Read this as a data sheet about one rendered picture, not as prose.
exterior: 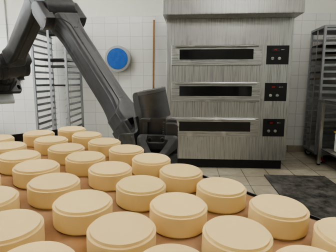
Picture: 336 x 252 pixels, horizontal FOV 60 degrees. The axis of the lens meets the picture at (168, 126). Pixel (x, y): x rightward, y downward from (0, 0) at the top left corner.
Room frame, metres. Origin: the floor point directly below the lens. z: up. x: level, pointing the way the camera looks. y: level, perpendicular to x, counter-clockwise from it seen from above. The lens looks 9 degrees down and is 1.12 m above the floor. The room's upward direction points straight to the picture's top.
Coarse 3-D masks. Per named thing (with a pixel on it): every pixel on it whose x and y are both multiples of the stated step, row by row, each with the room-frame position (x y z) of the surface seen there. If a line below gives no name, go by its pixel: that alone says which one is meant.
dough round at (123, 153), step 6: (120, 144) 0.43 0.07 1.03; (126, 144) 0.43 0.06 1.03; (132, 144) 0.43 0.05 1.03; (114, 150) 0.39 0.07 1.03; (120, 150) 0.39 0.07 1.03; (126, 150) 0.39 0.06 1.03; (132, 150) 0.40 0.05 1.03; (138, 150) 0.40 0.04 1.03; (114, 156) 0.39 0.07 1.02; (120, 156) 0.38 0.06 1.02; (126, 156) 0.38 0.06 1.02; (132, 156) 0.39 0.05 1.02; (126, 162) 0.38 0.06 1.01
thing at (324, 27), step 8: (312, 32) 4.30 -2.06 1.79; (320, 32) 4.30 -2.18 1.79; (328, 32) 4.30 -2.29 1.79; (312, 48) 4.31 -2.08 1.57; (320, 72) 3.88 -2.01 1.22; (320, 80) 3.87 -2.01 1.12; (320, 88) 3.86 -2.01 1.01; (312, 96) 4.11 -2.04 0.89; (320, 96) 3.86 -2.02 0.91; (312, 104) 4.09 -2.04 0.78; (320, 104) 3.86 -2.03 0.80; (304, 120) 4.34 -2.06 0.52; (304, 128) 4.31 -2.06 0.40; (304, 136) 4.31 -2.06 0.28; (304, 144) 4.31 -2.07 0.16; (312, 152) 3.94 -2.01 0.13
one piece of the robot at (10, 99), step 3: (12, 93) 1.10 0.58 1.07; (0, 96) 1.06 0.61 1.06; (3, 96) 1.07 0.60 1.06; (6, 96) 1.07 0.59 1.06; (9, 96) 1.08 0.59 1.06; (12, 96) 1.09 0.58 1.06; (0, 99) 1.05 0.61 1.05; (3, 99) 1.06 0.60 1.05; (6, 99) 1.07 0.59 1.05; (9, 99) 1.07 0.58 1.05; (12, 99) 1.08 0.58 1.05; (0, 102) 1.05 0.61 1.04; (3, 102) 1.06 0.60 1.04; (6, 102) 1.07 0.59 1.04; (9, 102) 1.07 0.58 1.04; (12, 102) 1.08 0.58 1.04
